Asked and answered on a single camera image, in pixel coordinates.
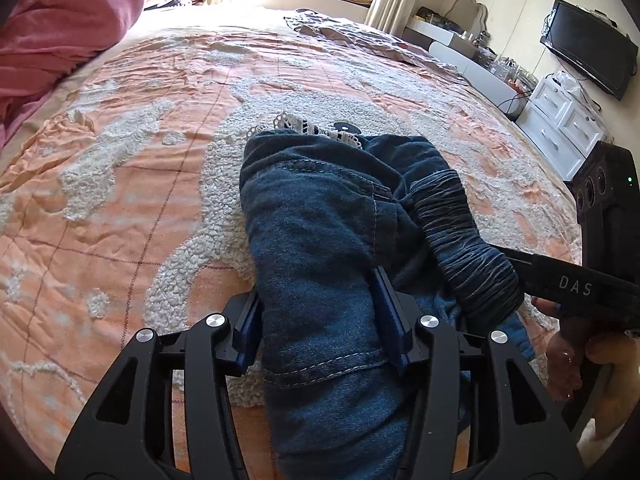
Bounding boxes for white low cabinet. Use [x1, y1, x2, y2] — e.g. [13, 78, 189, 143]
[404, 14, 531, 122]

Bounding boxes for grey patterned quilt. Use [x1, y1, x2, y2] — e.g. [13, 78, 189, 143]
[284, 7, 467, 75]

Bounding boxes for orange white tufted blanket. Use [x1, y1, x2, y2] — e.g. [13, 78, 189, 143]
[0, 5, 587, 480]

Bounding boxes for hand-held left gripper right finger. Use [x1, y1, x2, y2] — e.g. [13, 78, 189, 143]
[369, 265, 587, 480]

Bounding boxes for person's right hand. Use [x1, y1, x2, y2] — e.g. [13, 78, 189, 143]
[531, 296, 640, 442]

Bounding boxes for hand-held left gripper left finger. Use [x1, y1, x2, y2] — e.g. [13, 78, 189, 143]
[55, 290, 264, 480]

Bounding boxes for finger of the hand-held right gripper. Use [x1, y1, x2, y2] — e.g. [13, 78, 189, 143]
[486, 243, 535, 282]

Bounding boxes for white drawer cabinet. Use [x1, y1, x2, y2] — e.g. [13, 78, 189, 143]
[514, 74, 609, 175]

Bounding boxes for blue denim pants lace trim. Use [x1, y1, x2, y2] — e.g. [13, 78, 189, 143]
[239, 111, 535, 480]

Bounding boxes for pink blanket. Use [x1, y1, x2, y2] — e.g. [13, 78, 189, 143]
[0, 0, 149, 150]

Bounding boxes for black flat television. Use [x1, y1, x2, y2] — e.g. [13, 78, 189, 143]
[539, 0, 633, 103]

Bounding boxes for clutter of small bottles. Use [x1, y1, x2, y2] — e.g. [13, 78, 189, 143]
[474, 30, 540, 92]

